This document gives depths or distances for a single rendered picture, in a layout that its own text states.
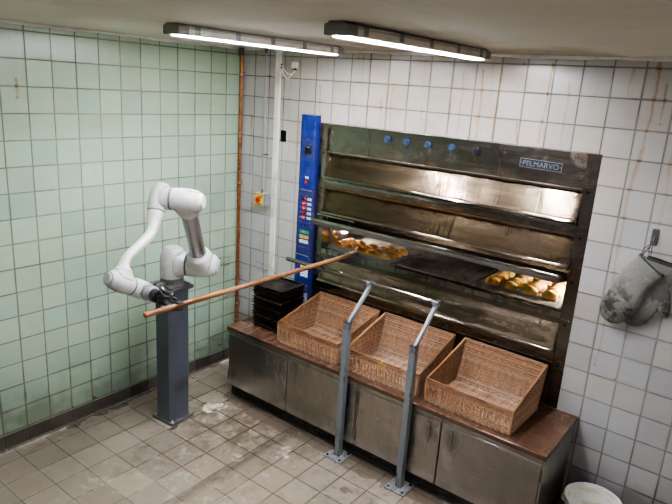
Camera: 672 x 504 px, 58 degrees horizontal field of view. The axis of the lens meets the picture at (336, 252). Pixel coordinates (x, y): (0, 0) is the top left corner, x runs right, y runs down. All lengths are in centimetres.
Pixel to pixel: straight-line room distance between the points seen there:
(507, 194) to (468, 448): 149
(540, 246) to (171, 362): 252
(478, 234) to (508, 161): 48
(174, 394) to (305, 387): 91
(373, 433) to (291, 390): 70
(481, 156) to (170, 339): 235
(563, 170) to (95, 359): 332
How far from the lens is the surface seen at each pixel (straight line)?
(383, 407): 388
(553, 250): 370
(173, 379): 439
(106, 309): 454
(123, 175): 438
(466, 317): 400
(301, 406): 434
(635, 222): 356
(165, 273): 414
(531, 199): 370
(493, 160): 378
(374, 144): 419
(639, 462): 397
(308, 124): 448
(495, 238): 381
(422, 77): 398
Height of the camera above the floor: 238
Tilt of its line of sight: 16 degrees down
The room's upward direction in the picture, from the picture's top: 4 degrees clockwise
